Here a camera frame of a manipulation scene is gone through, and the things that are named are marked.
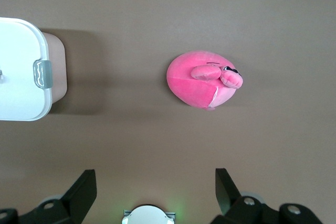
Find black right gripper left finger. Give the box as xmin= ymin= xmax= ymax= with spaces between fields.
xmin=0 ymin=169 xmax=97 ymax=224

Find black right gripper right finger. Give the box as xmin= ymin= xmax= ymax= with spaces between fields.
xmin=209 ymin=168 xmax=324 ymax=224

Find pink plush toy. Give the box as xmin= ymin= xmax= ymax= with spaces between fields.
xmin=166 ymin=50 xmax=244 ymax=111

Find white box lid grey latches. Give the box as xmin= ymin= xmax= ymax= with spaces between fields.
xmin=0 ymin=17 xmax=55 ymax=122

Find pink translucent plastic box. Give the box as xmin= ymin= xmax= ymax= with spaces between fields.
xmin=41 ymin=31 xmax=68 ymax=107

